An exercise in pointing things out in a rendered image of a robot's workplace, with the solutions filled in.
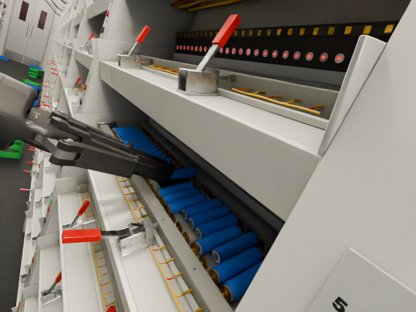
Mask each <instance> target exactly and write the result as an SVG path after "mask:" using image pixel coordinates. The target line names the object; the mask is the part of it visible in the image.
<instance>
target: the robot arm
mask: <svg viewBox="0 0 416 312"><path fill-rule="evenodd" d="M36 97H37V91H36V89H35V88H33V87H31V86H29V85H27V84H25V83H23V82H20V81H18V80H16V79H13V78H11V77H9V76H7V75H5V74H3V73H1V72H0V151H7V150H9V149H10V148H11V147H12V145H13V143H14V141H16V140H19V141H22V142H25V143H27V144H30V145H32V146H34V147H36V148H38V149H40V150H43V151H45V152H49V153H52V154H51V156H50V158H49V160H48V161H49V162H50V163H52V164H53V165H61V166H72V167H79V168H85V169H88V170H93V171H99V172H102V173H107V174H111V175H116V176H121V177H125V178H131V177H132V175H133V174H135V175H138V176H142V177H144V178H148V179H150V180H154V181H158V182H160V183H163V184H167V183H168V181H169V180H170V178H171V176H172V174H173V173H174V171H175V169H174V168H173V167H170V166H168V164H169V163H168V162H167V161H166V160H163V159H161V158H158V157H156V156H153V155H151V154H148V153H146V152H143V151H141V150H138V149H135V148H133V145H134V144H133V143H132V142H130V141H129V142H128V144H127V145H126V144H124V143H125V142H124V141H123V140H121V139H118V138H116V137H113V136H111V135H109V134H107V133H105V132H103V131H101V130H98V129H96V128H94V127H91V126H89V125H88V124H85V123H83V122H81V121H79V120H76V119H74V118H73V117H71V116H69V115H67V114H65V113H64V112H63V111H52V112H51V113H50V112H49V111H46V110H42V109H39V108H34V107H33V104H34V102H35V100H36Z"/></svg>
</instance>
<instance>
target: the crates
mask: <svg viewBox="0 0 416 312"><path fill-rule="evenodd" d="M0 59H3V60H5V61H9V58H8V59H7V58H5V56H0ZM42 71H43V68H40V67H37V66H36V65H34V66H33V65H30V67H29V69H28V76H30V77H33V78H36V79H40V78H41V75H42ZM22 82H24V83H25V84H27V85H29V86H31V87H33V88H35V89H36V91H37V97H36V101H35V102H34V104H33V106H37V103H38V100H37V99H38V95H39V93H40V89H41V86H42V85H40V84H38V83H35V82H32V81H30V80H28V79H22ZM23 146H24V142H22V141H19V140H16V141H14V143H13V145H12V147H11V148H10V149H9V150H7V151H0V157H5V158H17V159H20V156H21V153H22V149H23Z"/></svg>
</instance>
